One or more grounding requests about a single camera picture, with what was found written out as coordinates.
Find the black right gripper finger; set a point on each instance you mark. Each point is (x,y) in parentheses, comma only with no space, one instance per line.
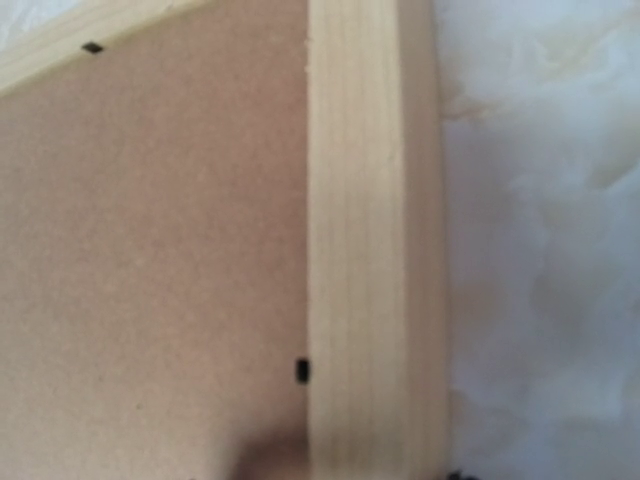
(458,475)

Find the light wooden picture frame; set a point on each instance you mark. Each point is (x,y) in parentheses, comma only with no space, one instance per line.
(375,367)

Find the brown hardboard backing panel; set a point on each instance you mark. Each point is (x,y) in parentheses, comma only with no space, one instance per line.
(153,256)

